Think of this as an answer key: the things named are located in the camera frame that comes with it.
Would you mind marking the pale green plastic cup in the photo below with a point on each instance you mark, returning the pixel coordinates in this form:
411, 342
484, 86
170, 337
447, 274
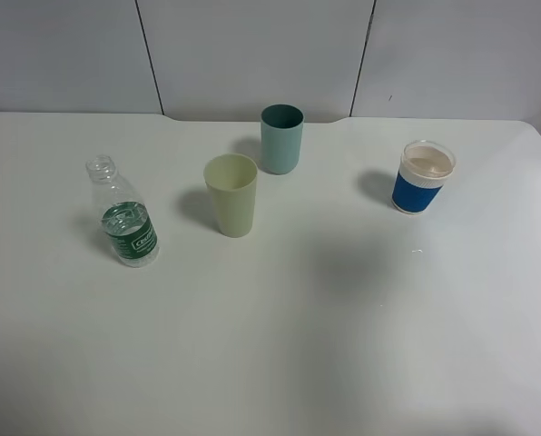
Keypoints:
231, 180

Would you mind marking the clear bottle with green label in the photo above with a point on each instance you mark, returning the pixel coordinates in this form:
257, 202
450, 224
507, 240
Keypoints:
122, 214

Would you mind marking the teal plastic cup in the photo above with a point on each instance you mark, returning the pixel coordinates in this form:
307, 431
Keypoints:
281, 134

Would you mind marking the blue sleeved paper cup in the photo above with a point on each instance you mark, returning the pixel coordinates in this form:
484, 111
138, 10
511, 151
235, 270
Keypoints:
423, 170

